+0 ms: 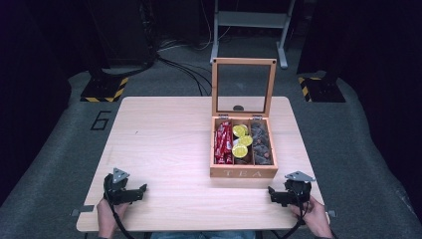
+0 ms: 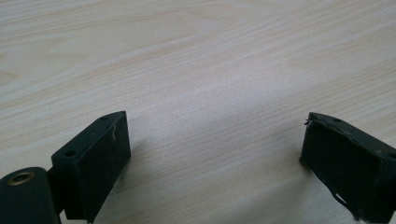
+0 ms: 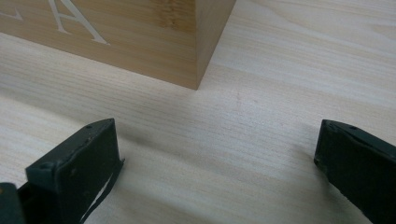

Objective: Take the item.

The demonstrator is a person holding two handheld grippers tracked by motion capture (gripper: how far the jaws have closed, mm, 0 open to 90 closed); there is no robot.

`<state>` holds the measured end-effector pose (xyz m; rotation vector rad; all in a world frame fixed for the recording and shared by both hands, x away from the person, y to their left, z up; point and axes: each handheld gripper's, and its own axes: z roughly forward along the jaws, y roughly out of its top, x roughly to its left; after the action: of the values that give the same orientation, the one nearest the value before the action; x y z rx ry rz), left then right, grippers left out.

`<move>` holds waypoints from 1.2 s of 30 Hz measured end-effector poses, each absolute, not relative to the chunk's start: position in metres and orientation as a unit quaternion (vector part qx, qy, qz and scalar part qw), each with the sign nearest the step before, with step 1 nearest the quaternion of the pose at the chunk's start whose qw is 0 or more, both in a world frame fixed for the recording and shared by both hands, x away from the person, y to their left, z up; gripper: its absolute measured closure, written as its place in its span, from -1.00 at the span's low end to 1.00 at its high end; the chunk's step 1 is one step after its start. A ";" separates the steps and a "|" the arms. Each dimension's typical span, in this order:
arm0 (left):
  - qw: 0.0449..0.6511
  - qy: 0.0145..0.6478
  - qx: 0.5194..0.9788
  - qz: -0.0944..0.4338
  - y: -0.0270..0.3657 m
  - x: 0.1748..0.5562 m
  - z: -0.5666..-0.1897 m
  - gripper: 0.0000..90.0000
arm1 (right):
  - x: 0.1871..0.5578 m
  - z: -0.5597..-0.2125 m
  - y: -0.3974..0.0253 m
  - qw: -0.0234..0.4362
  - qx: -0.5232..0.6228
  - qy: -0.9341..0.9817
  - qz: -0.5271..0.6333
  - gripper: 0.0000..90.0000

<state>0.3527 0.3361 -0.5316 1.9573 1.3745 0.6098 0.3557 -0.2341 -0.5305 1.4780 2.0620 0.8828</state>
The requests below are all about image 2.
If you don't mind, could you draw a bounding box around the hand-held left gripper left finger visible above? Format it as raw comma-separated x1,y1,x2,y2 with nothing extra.
50,110,132,224

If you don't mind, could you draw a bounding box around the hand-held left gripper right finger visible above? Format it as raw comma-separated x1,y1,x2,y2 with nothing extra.
299,112,396,224

